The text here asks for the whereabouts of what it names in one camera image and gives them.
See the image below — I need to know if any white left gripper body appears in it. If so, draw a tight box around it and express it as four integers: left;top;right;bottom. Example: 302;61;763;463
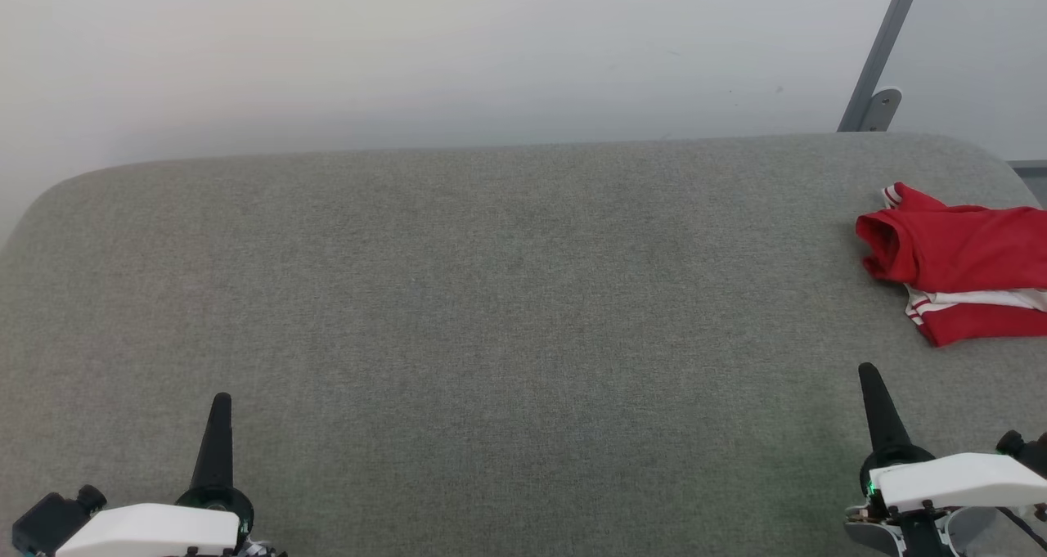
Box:
56;485;255;557

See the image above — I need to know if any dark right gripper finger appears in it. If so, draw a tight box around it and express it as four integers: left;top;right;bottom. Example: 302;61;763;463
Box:
858;363;914;454

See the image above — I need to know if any grey metal pole bracket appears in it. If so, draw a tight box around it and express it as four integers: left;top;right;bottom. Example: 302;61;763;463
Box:
859;88;903;133

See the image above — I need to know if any grey metal pole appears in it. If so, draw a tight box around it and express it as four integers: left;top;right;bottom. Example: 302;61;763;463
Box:
837;0;930;133

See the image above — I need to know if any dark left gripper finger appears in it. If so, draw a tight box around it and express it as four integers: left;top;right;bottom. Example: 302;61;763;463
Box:
190;393;236;490

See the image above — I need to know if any red and white jersey shirt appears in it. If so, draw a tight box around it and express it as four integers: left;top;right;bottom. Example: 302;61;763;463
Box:
856;182;1047;348

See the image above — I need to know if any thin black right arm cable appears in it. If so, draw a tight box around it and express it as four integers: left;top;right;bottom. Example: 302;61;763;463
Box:
996;506;1047;546

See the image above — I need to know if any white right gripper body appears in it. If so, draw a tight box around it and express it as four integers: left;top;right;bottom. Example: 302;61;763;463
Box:
847;445;1047;557

